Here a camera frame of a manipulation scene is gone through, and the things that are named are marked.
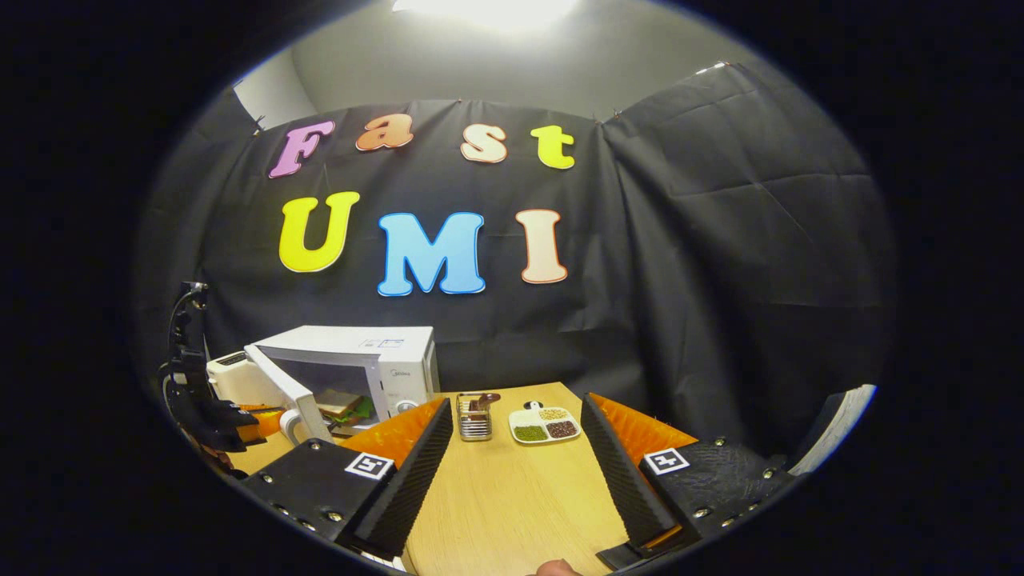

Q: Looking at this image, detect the metal wire utensil holder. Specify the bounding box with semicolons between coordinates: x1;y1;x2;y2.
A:
456;392;494;442

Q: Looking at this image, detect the white divided dish with grains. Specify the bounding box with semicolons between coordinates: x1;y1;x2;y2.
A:
509;399;582;445

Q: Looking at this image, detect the white microwave oven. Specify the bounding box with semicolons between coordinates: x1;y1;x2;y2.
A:
244;324;441;446

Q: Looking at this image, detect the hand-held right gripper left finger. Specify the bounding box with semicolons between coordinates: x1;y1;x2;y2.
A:
240;398;454;561

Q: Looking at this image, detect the large ceiling light panel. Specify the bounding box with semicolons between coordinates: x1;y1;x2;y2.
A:
392;0;581;33

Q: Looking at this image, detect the white toaster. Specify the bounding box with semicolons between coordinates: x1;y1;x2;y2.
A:
206;350;269;405

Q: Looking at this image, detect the bread and lettuce sandwich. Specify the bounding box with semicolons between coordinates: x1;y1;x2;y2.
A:
316;390;373;425

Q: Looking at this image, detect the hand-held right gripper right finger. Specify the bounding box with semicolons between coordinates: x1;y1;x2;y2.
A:
580;392;797;570

